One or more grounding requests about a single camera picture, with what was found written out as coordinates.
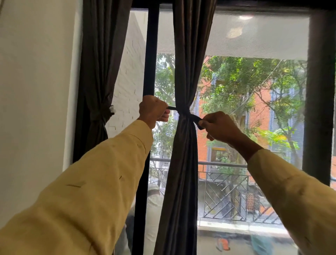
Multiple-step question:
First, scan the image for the person's left hand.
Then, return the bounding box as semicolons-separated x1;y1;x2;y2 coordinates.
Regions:
138;95;170;129

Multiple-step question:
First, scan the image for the person's right hand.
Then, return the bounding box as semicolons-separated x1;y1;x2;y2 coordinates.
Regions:
198;111;243;147

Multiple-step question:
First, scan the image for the dark brown curtain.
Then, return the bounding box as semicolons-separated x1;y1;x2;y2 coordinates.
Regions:
73;0;133;163
153;0;218;255

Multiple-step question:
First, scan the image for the person's right forearm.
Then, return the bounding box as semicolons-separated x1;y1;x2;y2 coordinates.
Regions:
228;131;336;255

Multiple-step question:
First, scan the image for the person's left forearm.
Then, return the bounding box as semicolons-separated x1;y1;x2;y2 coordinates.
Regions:
0;119;154;255

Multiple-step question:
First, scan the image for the black metal balcony railing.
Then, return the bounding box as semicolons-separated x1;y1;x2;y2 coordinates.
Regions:
149;157;336;226

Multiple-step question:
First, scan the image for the orange brick building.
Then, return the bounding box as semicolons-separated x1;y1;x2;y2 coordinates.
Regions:
195;56;305;182

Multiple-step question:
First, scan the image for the round ceiling light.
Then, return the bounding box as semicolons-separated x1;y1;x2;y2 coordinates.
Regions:
226;26;243;39

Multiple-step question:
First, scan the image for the orange object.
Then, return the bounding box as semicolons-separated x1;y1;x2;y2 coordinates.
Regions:
215;237;231;252

